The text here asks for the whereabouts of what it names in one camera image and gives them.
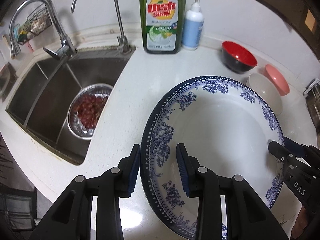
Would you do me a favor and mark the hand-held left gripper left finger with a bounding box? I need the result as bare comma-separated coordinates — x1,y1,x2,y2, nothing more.
27,144,141,240

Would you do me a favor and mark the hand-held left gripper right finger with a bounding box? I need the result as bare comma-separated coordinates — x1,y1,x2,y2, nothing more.
176,143,285,240

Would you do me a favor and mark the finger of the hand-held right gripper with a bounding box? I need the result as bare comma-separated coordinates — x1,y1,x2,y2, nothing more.
268,141,300,166
284,136,308,156

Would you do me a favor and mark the blue floral white plate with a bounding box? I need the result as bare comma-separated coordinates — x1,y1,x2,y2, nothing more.
139,75,285,233

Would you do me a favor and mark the pink bowl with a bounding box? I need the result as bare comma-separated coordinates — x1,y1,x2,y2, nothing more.
264,64,290,97

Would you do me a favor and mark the red and black bowl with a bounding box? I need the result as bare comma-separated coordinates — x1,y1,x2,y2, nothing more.
221,41,258,74

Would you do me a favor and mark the person's right hand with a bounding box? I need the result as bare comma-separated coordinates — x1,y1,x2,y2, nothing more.
291,204,310,240

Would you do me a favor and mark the cream white bowl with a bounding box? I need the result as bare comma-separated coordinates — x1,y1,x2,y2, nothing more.
246,73,283,115

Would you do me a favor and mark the metal pot rack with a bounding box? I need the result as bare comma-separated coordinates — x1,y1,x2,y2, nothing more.
303,78,320,120

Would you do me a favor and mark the red fruit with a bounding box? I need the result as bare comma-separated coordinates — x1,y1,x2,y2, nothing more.
75,92,109,128

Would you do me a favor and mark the metal colander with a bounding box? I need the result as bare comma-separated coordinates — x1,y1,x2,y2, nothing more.
67,83,114,139

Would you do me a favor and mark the stainless steel sink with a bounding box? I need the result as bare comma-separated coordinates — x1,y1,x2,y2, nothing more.
5,46,137,165

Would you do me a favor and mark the green dish soap bottle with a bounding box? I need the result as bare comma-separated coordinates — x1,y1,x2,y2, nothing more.
139,0,187,55

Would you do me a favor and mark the white blue pump bottle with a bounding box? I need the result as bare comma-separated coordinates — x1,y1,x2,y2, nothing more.
182,0,205,52

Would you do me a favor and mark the thin gooseneck chrome faucet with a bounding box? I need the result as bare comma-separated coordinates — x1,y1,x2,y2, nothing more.
71,0,130,53

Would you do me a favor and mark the large chrome kitchen faucet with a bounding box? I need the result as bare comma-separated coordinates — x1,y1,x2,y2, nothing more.
9,0,77,60

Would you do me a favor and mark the metal dish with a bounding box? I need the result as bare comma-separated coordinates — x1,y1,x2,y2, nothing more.
0,62,18,103

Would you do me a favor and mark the black wire basket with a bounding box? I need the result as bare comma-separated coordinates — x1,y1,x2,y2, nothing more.
16,6,54,45

